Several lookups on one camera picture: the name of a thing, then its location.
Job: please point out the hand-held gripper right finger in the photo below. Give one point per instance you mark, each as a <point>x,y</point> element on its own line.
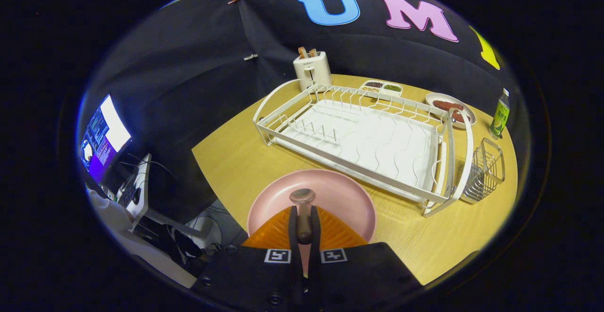
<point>315,229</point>

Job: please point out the red sausage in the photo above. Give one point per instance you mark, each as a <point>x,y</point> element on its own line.
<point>458,116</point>
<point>448,105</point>

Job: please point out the pink plate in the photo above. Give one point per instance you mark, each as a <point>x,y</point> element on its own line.
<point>339,194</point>

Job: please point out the computer monitor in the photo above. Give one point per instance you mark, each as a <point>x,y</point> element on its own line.
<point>106,137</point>

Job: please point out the black backdrop cloth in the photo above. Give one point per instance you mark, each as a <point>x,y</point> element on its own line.
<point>188,66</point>

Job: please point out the white toaster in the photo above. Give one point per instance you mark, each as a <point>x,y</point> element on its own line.
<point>314,69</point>

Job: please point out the toasted bread slice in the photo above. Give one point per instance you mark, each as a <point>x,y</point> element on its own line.
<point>313,52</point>
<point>302,52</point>

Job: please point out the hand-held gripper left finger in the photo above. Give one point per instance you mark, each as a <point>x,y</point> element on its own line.
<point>292,229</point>

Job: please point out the beige plate with sausages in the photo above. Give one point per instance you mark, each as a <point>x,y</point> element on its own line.
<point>436,98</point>

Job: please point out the white round appliance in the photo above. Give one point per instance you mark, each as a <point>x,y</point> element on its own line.
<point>207,229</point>

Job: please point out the silver cloth clip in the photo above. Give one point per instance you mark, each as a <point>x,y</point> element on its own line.
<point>250,57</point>

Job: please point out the white divided dish with beans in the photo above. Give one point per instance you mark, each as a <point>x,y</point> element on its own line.
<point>381,88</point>

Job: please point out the green drink bottle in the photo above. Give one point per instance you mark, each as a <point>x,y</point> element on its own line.
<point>500,116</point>

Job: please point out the white dish rack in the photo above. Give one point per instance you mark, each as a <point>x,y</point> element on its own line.
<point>377,142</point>

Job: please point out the white desk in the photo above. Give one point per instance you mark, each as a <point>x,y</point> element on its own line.
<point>141,255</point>

